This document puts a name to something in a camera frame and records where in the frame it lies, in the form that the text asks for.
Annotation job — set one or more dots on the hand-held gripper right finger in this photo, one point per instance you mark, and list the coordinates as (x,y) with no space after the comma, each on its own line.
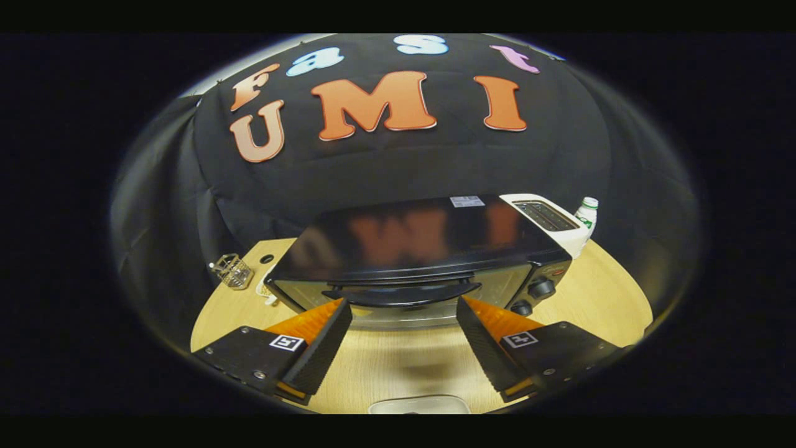
(485,348)

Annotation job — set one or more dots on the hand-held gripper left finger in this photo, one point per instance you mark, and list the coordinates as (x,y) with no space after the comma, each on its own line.
(323,348)

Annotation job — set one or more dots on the black toaster oven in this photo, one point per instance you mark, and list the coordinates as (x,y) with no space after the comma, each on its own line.
(404,239)

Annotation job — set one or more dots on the white slot toaster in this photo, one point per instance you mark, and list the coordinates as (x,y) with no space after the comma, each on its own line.
(559,236)

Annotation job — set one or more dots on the clear glass plate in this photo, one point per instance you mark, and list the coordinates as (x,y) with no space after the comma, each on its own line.
(416,406)

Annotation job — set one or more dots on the white plastic bottle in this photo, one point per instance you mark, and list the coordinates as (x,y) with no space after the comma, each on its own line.
(587,214)

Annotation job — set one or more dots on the black backdrop cloth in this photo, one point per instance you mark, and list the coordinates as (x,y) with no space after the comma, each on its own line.
(404,168)

